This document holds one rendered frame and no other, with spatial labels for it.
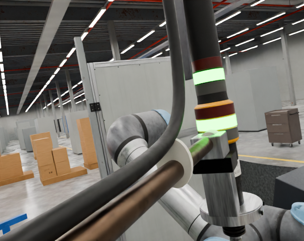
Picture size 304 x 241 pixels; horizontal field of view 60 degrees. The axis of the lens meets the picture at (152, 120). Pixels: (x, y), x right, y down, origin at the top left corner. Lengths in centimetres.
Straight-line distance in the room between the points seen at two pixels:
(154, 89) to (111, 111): 44
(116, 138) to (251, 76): 955
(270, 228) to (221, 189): 35
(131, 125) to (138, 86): 157
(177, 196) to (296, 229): 23
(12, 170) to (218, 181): 930
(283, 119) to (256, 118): 303
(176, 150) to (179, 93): 5
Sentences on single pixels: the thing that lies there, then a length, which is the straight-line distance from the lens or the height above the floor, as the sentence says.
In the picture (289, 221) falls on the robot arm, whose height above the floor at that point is 131.
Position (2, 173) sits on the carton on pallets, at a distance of 950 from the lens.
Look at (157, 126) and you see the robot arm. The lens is 76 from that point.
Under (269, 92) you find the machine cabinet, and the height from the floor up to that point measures 133.
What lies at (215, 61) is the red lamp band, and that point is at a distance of 29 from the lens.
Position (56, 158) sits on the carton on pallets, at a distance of 784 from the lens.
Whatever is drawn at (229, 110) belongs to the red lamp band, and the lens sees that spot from 29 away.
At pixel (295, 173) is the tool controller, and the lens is 110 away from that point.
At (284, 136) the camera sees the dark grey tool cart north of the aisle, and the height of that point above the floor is 26.
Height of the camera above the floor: 158
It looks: 3 degrees down
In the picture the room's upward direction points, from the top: 10 degrees counter-clockwise
